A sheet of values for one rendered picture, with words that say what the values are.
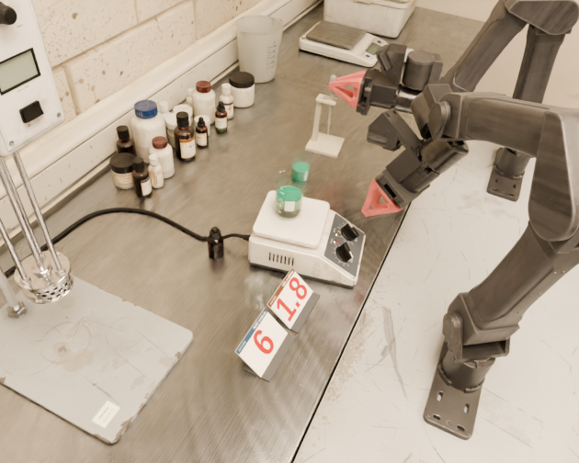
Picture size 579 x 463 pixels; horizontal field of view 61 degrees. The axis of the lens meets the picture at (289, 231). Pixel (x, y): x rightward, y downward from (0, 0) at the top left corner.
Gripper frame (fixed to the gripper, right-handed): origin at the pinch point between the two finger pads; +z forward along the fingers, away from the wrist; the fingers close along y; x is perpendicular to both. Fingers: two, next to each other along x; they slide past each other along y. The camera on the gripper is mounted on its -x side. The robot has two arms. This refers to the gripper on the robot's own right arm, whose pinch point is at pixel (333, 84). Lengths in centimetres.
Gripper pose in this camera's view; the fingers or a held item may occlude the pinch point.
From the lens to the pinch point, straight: 114.4
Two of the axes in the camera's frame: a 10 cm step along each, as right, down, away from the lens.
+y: -3.1, 6.5, -6.9
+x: -0.5, 7.2, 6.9
